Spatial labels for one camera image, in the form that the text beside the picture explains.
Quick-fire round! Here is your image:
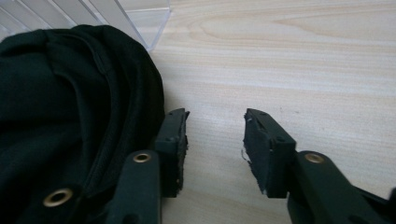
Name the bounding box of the dark green garment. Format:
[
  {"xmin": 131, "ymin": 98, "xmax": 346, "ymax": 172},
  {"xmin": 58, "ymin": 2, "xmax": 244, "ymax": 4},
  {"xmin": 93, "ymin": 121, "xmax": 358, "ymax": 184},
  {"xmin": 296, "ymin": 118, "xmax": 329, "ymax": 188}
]
[{"xmin": 0, "ymin": 24, "xmax": 166, "ymax": 224}]

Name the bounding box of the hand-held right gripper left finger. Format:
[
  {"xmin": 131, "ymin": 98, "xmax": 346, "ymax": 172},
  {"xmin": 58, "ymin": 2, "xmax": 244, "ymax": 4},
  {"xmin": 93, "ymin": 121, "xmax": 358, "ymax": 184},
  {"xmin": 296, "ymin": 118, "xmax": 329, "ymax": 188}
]
[{"xmin": 154, "ymin": 107, "xmax": 191, "ymax": 199}]

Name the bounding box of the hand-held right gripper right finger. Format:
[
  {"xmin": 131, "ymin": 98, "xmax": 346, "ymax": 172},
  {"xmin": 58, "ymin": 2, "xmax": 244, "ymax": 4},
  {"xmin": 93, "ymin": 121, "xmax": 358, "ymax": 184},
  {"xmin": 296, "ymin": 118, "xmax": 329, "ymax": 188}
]
[{"xmin": 242, "ymin": 107, "xmax": 298, "ymax": 199}]

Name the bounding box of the clear plastic container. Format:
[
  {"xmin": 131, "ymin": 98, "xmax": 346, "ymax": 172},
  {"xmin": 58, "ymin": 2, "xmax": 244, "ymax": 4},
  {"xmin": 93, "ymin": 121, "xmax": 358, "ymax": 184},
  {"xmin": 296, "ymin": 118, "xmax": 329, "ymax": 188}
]
[{"xmin": 0, "ymin": 0, "xmax": 172, "ymax": 52}]

